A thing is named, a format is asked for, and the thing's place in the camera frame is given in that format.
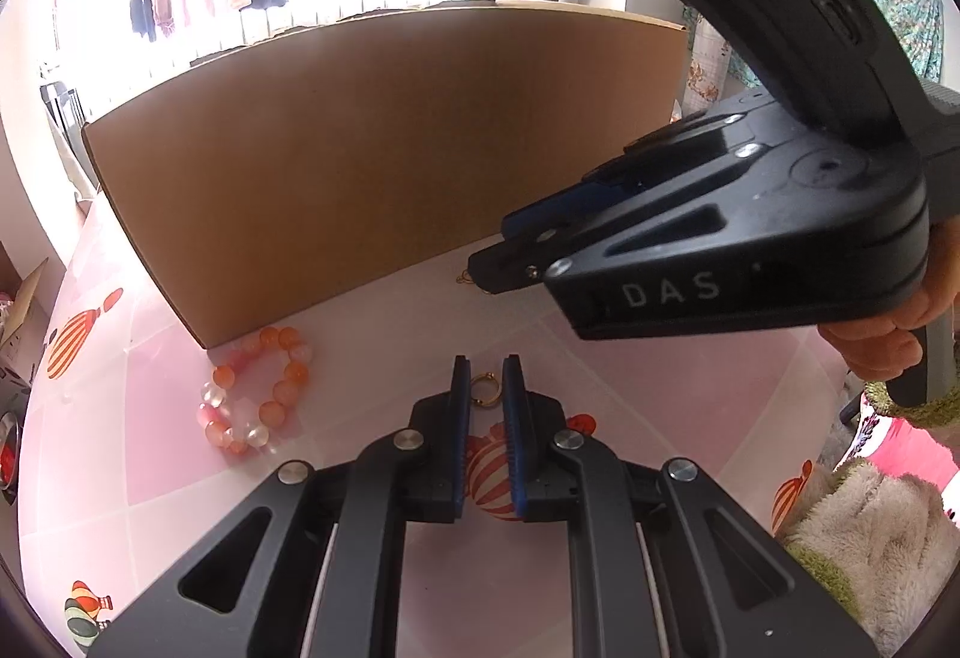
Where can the pink patterned pajamas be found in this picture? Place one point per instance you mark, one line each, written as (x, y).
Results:
(915, 448)

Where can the brown cardboard box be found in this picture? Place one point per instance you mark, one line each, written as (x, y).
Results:
(375, 163)

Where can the red bowl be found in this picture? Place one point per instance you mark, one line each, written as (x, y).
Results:
(9, 455)

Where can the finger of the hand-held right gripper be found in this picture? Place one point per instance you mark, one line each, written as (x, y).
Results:
(570, 208)
(510, 268)

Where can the teal floral cloth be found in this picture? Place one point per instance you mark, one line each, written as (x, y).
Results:
(907, 5)

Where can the fluffy white green robe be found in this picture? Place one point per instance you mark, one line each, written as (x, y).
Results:
(862, 538)

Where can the pink printed tablecloth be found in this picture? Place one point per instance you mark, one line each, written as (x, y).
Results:
(337, 365)

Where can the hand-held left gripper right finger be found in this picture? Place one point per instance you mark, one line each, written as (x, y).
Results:
(514, 403)

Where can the rolled floral mat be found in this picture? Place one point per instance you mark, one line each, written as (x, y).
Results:
(709, 73)

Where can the person's right hand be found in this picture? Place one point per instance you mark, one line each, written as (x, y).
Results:
(870, 350)

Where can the gold hoop earring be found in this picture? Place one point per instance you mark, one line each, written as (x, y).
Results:
(484, 403)

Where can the open cardboard box of clutter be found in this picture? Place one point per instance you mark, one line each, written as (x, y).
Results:
(22, 305)

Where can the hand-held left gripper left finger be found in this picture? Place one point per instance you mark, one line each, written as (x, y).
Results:
(459, 403)

